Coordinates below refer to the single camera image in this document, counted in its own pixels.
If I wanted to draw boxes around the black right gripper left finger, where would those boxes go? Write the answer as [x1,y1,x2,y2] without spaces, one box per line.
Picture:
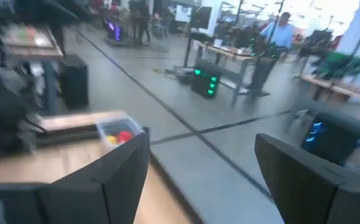
[38,127,151,224]

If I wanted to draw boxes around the clear plastic tupperware container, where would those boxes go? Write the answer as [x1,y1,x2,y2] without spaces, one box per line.
[95,116,144,151]

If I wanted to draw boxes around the wooden background table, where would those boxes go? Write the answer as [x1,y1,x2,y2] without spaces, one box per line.
[0,24,64,114]
[298,73,360,106]
[182,30,280,106]

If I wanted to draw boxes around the large red strawberry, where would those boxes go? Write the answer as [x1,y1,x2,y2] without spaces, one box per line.
[117,130,134,144]

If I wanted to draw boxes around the black background monitor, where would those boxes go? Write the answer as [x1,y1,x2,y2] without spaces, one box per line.
[188,5,214,30]

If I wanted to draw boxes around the black computer tower purple lights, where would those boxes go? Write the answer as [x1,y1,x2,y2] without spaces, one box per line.
[103,17,125,43]

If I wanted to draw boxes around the person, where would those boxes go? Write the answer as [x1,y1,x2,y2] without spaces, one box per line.
[258,11,295,52]

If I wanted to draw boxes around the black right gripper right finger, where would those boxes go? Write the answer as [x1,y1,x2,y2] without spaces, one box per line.
[253,133,360,224]

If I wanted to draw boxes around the green background object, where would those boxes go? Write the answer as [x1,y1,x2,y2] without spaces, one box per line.
[316,51,360,78]

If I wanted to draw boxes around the plain black computer tower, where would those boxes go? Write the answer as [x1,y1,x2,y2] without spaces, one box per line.
[58,54,90,110]

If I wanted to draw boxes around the black computer tower green lights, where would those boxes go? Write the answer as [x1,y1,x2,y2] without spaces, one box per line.
[191,63,222,100]

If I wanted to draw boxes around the black computer tower blue lights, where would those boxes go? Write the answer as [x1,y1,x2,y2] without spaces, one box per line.
[301,111,360,166]

